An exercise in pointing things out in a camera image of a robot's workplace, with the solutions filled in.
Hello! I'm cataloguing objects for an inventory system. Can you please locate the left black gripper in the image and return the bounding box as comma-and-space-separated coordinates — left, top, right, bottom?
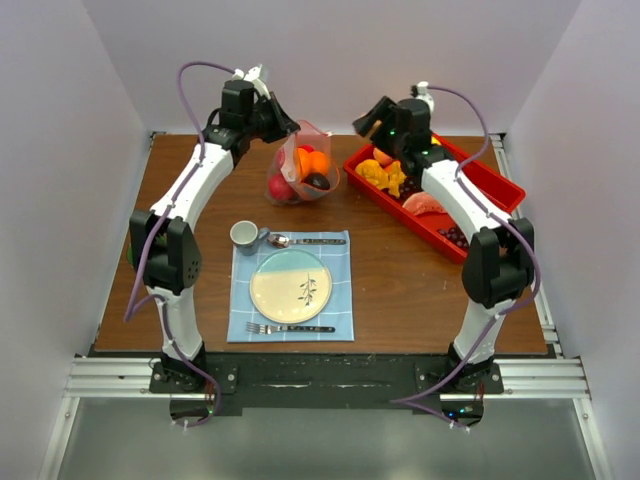
244, 92, 300, 144

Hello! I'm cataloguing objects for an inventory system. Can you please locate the orange fruit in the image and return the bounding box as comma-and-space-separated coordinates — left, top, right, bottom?
307, 151, 331, 176
296, 148, 311, 181

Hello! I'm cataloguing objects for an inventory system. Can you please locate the clear zip top bag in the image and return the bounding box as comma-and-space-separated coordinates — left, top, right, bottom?
265, 120, 340, 205

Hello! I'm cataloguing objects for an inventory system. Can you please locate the orange fruit back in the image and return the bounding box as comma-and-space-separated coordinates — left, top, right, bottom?
307, 151, 331, 176

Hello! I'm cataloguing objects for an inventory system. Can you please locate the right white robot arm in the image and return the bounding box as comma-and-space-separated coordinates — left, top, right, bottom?
353, 96, 539, 393

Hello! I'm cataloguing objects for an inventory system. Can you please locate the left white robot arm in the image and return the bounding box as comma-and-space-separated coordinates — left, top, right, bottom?
129, 77, 299, 392

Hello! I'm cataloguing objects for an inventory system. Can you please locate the upper purple grape bunch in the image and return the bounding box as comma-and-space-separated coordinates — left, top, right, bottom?
399, 177, 422, 200

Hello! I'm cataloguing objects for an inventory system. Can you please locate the purple grape bunch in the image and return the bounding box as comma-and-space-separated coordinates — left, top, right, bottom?
438, 227, 469, 250
399, 177, 422, 200

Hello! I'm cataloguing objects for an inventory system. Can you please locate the red plastic fruit tray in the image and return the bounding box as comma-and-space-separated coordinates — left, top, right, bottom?
343, 145, 526, 264

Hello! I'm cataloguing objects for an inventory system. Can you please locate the watermelon slice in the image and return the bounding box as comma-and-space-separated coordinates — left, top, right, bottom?
402, 191, 447, 216

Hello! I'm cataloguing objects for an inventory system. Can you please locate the metal spoon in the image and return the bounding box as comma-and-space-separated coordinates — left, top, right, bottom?
267, 233, 347, 248

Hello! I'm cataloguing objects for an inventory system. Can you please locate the small grey cup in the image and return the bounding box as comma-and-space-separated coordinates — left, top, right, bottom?
229, 220, 271, 256

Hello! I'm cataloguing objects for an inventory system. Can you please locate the lower purple grape bunch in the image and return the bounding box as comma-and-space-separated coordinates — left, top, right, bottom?
438, 227, 469, 250

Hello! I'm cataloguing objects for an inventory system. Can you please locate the cream and teal plate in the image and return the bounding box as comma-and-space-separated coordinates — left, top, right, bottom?
249, 249, 333, 325

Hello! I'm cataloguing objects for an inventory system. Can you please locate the blue checked placemat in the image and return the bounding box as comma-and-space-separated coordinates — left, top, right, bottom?
227, 230, 354, 343

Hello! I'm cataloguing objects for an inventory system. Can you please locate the metal fork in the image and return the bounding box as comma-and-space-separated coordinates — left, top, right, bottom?
246, 322, 336, 335

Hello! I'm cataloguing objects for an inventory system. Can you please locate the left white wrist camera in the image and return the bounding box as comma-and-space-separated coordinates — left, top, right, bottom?
232, 64, 271, 98

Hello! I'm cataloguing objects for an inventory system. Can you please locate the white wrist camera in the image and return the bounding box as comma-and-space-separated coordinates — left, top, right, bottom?
232, 64, 271, 98
411, 81, 435, 113

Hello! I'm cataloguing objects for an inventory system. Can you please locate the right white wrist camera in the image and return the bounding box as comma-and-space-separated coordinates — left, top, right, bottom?
411, 81, 435, 113

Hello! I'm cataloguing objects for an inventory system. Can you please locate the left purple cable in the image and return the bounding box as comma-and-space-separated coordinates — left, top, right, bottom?
123, 61, 236, 426

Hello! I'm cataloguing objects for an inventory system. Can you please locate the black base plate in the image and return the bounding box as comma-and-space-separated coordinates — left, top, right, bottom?
149, 351, 505, 419

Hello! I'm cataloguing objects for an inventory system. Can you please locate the aluminium frame rail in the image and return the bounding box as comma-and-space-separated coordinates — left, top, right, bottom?
46, 144, 613, 479

